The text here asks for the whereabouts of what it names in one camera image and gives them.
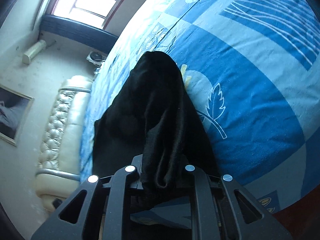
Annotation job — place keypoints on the blue patterned bed sheet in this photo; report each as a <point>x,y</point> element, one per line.
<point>251,69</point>

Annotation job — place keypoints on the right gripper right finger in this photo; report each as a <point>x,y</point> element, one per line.
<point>222,209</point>

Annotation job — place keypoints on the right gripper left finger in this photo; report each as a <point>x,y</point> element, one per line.
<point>98,209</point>

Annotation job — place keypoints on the white wall air conditioner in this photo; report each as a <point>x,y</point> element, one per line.
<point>30,53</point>

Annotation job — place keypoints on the black pants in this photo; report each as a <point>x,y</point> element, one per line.
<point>154,117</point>

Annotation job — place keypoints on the cream tufted leather headboard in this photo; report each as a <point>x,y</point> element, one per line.
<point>58,167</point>

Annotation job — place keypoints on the framed wall picture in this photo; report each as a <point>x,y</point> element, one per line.
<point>14,109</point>

